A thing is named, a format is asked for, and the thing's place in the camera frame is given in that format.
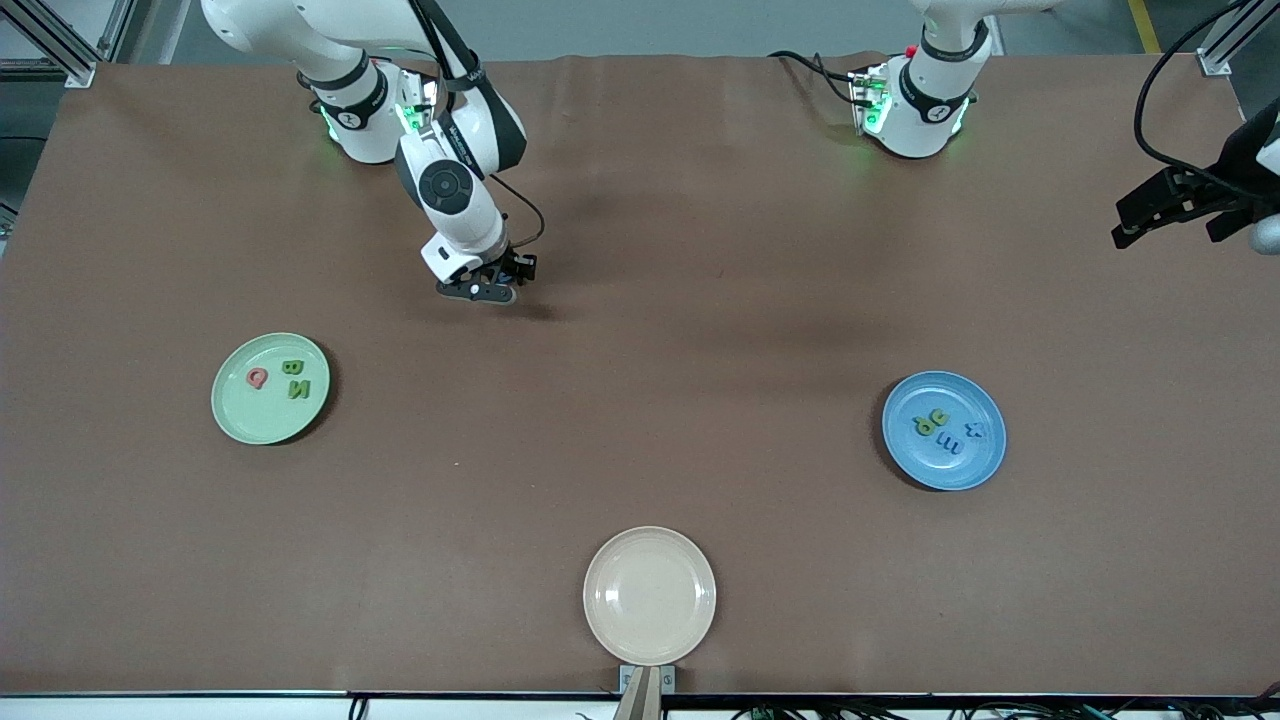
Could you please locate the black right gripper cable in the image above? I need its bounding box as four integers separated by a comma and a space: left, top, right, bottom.
490, 175, 547, 249

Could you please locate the grey camera pole bracket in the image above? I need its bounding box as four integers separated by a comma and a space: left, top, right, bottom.
616, 664, 677, 720

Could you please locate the silver base connector panel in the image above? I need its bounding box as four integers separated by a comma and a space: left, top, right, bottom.
398, 72, 441, 141
848, 65, 891, 136

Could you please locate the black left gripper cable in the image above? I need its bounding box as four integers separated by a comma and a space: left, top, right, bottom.
1134, 0, 1253, 193

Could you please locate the beige plate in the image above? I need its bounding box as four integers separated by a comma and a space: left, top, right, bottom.
582, 526, 718, 667

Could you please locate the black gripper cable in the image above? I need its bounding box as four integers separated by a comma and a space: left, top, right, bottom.
490, 175, 547, 249
1134, 0, 1253, 193

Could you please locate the aluminium frame profile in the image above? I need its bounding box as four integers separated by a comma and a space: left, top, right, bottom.
1195, 0, 1280, 77
0, 0, 136, 87

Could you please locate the blue plate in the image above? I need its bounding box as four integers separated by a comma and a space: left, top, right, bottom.
881, 371, 1008, 492

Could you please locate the black arm base cable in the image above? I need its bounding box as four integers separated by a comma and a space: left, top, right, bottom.
296, 0, 446, 101
768, 48, 863, 103

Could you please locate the light green plate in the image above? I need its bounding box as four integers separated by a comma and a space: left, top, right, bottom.
210, 332, 332, 446

